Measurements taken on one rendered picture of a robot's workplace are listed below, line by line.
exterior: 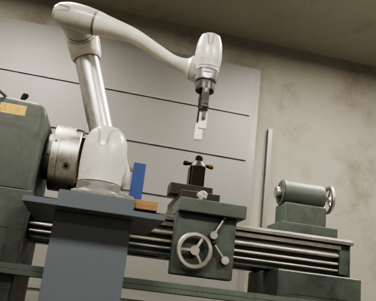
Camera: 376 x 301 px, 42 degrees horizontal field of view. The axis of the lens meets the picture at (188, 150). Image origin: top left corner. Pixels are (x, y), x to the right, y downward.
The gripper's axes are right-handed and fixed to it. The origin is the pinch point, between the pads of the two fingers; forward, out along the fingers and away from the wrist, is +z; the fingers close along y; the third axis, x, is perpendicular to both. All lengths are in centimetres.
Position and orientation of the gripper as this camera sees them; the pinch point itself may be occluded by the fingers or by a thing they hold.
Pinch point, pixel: (200, 131)
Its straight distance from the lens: 185.4
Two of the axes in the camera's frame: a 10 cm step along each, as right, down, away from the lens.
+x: 9.9, 1.4, 0.6
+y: 0.9, -2.8, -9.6
